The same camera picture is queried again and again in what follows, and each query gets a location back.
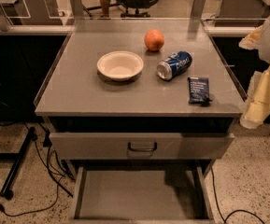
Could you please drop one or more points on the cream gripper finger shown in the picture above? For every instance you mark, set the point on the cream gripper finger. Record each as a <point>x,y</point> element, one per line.
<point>251,41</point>
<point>257,105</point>

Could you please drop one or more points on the blue pepsi can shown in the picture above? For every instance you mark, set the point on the blue pepsi can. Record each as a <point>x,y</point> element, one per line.
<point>174,65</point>

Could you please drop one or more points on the closed grey top drawer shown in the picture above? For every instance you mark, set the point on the closed grey top drawer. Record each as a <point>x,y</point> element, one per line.
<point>113,146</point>

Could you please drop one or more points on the grey drawer cabinet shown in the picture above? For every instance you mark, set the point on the grey drawer cabinet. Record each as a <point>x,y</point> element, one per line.
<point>77,98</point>

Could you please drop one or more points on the open grey middle drawer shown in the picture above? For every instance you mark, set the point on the open grey middle drawer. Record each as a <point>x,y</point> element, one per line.
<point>170,195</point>

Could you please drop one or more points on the grey background counter right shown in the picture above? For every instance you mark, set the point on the grey background counter right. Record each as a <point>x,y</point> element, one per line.
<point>242,13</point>

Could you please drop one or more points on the dark blue snack bag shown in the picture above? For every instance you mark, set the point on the dark blue snack bag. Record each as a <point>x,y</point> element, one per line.
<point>199,90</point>

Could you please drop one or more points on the orange fruit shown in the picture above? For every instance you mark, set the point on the orange fruit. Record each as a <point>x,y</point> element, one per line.
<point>154,40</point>

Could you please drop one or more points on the white bowl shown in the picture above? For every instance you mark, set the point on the white bowl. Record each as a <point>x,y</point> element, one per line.
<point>120,65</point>

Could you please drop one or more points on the person leg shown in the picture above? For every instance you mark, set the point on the person leg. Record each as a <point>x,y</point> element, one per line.
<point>105,7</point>

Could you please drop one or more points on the grey background cabinet left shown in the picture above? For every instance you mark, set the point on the grey background cabinet left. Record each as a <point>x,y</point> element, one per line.
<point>32,12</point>

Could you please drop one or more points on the black stand leg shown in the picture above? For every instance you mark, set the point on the black stand leg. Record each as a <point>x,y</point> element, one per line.
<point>16,159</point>

